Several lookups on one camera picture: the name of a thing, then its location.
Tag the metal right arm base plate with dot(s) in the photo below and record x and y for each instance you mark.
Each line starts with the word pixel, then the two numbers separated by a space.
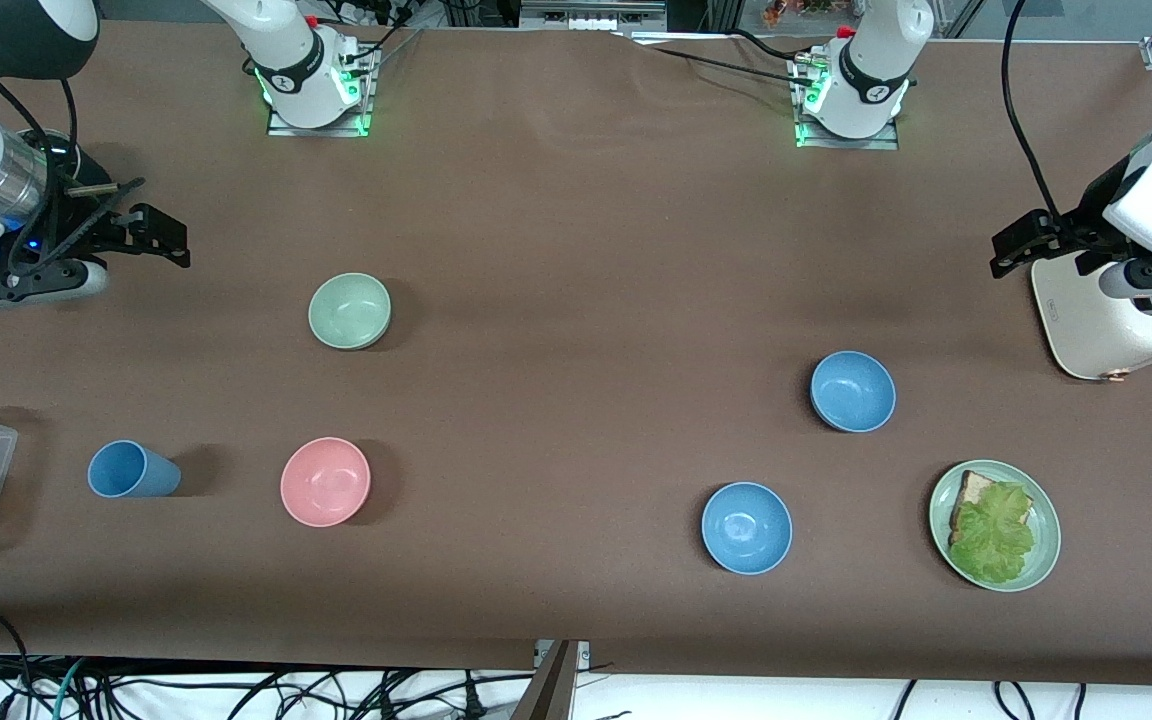
pixel 336 128

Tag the brown table cover mat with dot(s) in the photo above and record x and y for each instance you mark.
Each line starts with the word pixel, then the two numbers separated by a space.
pixel 536 250

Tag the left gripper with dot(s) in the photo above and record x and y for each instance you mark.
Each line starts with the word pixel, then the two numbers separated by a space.
pixel 1075 228

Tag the green bowl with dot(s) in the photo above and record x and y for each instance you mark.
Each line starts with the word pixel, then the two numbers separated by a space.
pixel 348 310

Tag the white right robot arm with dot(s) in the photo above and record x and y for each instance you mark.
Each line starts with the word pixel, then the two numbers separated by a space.
pixel 281 60

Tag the grey power strip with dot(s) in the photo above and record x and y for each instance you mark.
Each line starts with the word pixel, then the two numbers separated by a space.
pixel 591 15

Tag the toast slice with brown crust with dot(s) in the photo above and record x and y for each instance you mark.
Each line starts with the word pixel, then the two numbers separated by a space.
pixel 976 487

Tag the green plate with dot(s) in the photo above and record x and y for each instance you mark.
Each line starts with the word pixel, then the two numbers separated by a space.
pixel 1048 530

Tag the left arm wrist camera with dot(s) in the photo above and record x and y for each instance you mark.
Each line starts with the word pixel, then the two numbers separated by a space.
pixel 1121 280

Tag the green lettuce leaf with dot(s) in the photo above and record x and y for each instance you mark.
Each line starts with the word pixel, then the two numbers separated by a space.
pixel 991 540

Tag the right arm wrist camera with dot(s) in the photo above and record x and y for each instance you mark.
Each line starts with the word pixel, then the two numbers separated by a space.
pixel 76 285

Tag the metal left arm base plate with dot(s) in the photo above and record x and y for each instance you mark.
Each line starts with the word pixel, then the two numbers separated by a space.
pixel 856 143

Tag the metal camera stand bracket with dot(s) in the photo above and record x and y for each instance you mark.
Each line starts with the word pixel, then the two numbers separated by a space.
pixel 556 690

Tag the pink bowl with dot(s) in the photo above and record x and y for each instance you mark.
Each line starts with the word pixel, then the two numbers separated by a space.
pixel 326 482

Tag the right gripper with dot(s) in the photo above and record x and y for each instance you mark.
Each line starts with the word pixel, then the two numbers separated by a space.
pixel 67 232

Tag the cream white toaster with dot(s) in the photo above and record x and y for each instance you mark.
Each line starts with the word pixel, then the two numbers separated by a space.
pixel 1096 330

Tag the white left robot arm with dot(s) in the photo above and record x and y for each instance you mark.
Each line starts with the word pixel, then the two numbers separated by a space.
pixel 871 60

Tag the blue cup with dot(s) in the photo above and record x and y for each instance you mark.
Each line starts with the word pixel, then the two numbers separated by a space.
pixel 131 470

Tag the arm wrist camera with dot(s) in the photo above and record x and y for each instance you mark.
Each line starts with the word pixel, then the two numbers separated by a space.
pixel 1121 280
pixel 76 285

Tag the orange packaged items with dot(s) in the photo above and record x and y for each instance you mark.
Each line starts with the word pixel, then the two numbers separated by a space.
pixel 796 10

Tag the blue bowl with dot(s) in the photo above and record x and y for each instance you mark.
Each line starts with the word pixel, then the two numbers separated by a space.
pixel 746 528
pixel 851 390

